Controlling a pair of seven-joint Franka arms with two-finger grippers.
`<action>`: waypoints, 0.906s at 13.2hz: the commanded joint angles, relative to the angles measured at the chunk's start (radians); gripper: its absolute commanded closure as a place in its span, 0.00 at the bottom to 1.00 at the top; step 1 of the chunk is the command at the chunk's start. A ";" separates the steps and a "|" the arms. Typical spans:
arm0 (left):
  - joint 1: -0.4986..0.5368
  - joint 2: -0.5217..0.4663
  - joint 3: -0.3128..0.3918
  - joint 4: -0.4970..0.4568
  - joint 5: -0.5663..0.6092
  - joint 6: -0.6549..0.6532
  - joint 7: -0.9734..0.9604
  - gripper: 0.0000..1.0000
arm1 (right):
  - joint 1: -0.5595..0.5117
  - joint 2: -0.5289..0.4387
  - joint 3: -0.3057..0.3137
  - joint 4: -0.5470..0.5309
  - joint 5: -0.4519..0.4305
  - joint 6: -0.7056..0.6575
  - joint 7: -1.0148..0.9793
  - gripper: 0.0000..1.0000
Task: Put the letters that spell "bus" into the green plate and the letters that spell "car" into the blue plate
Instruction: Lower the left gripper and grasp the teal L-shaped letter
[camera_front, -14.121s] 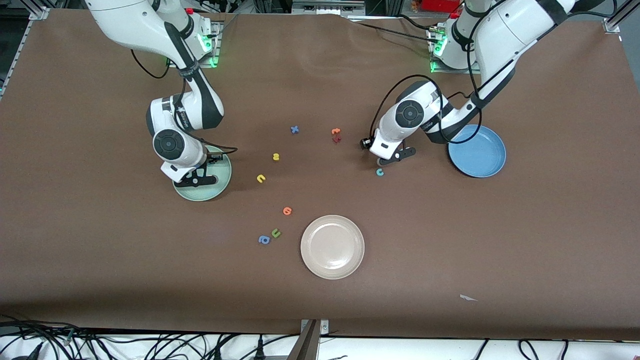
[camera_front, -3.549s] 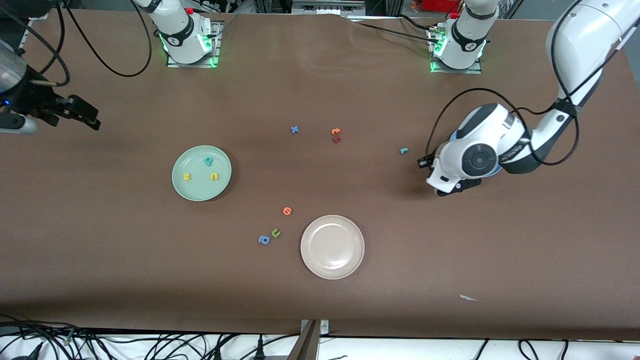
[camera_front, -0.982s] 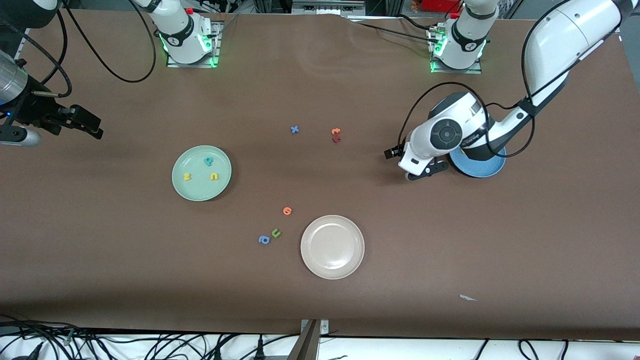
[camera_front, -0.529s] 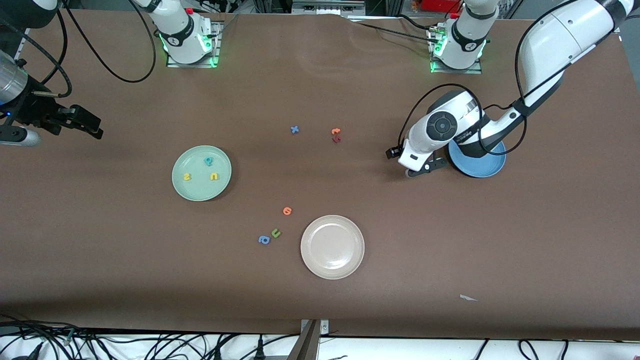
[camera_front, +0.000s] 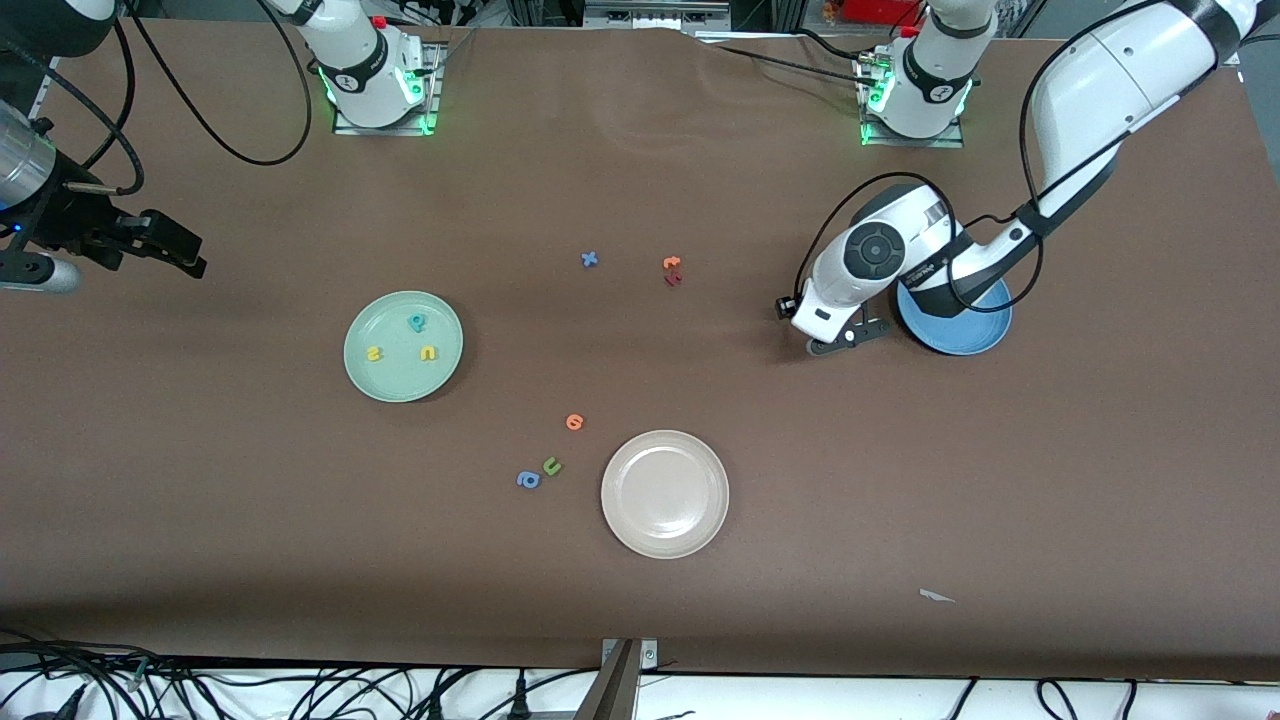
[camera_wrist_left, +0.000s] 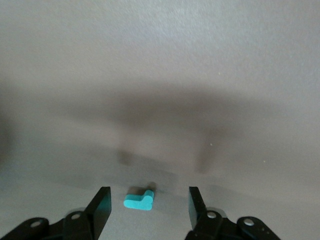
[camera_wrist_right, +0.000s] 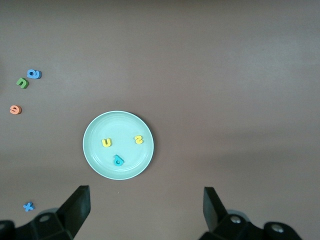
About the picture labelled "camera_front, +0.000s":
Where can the blue plate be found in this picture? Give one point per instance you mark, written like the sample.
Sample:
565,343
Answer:
960,335

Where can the brown table cover sheet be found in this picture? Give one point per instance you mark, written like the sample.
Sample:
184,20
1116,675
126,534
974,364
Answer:
200,520

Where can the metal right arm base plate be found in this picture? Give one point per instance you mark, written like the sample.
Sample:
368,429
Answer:
345,129

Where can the white paper scrap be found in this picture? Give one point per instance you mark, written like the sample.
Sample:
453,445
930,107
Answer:
933,596

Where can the silver corner bracket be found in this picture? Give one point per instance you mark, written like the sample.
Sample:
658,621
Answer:
650,655

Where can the aluminium frame rail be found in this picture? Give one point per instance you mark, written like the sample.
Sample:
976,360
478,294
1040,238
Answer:
48,85

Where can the green plate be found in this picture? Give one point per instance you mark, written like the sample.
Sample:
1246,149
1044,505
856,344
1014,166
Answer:
400,375

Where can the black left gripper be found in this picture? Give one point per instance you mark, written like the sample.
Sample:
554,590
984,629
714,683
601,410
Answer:
785,311

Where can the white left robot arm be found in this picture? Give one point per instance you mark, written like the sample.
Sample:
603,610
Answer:
935,70

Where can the silver metal box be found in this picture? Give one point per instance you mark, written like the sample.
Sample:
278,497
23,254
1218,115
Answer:
655,15

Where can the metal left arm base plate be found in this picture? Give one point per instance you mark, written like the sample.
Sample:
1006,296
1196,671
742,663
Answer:
950,142

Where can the aluminium table leg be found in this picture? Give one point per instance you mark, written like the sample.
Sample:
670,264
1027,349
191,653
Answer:
610,695

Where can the blue letter a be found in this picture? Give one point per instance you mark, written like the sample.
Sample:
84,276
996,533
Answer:
520,478

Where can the beige plate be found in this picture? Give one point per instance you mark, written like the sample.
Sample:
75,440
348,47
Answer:
665,493

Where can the red background object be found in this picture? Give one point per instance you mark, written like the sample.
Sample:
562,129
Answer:
880,10

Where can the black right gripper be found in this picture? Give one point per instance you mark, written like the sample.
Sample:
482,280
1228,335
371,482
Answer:
62,225

